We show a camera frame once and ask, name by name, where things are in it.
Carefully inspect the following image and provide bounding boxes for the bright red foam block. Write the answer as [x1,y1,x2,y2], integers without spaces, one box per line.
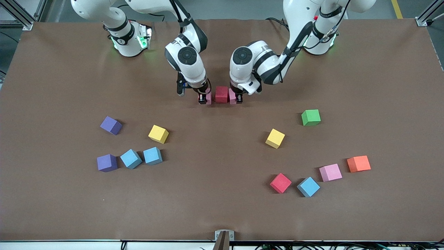
[270,173,292,194]

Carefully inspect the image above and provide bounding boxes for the black arm base cable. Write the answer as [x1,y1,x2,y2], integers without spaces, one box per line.
[265,17,289,32]
[118,3,165,23]

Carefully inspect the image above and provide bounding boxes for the aluminium frame profile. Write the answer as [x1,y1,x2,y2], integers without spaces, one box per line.
[34,0,48,21]
[416,0,444,27]
[0,0,34,31]

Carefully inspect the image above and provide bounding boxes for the black right arm base cable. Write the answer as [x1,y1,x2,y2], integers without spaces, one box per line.
[118,3,165,23]

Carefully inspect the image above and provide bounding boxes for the pink foam block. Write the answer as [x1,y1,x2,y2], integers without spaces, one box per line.
[229,88,243,105]
[319,164,343,182]
[199,87,212,105]

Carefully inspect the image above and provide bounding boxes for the orange foam block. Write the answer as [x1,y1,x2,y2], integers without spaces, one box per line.
[347,155,371,173]

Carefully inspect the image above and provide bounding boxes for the yellow foam block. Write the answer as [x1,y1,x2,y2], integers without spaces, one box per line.
[148,125,169,144]
[265,128,285,149]

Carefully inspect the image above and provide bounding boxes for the purple foam block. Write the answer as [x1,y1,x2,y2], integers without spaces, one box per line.
[97,154,118,173]
[100,116,123,136]

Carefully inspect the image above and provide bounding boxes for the green foam block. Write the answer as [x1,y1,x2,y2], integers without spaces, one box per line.
[301,109,321,126]

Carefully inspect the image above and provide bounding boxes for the dark red foam block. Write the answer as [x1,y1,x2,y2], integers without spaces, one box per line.
[215,86,229,103]

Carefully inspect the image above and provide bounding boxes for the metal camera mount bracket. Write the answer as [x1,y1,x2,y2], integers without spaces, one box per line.
[212,230,234,250]

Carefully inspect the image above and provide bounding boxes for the brown table mat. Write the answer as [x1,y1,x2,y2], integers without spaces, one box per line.
[0,18,444,242]

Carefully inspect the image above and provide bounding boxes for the blue foam block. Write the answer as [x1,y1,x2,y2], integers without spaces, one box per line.
[297,176,321,198]
[143,147,163,166]
[120,149,143,169]

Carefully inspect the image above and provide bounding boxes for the black left arm base cable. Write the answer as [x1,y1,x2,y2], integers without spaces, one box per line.
[265,17,289,32]

